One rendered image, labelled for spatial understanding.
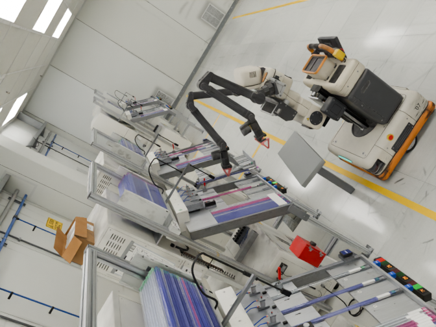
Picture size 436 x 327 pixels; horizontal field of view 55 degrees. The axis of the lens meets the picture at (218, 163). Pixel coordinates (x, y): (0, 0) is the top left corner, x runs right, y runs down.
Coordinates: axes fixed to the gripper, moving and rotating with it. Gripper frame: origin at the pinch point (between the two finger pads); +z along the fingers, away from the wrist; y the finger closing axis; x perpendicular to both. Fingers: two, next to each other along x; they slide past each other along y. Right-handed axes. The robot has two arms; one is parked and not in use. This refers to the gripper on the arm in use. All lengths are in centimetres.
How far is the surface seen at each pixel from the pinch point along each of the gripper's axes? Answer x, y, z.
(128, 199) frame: -76, 50, -20
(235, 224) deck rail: -15, 61, 11
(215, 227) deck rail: -28, 61, 9
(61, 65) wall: -162, -749, -75
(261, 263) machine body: 0, 52, 51
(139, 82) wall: 1, -749, -4
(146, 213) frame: -68, 50, -8
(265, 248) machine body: 7, 46, 44
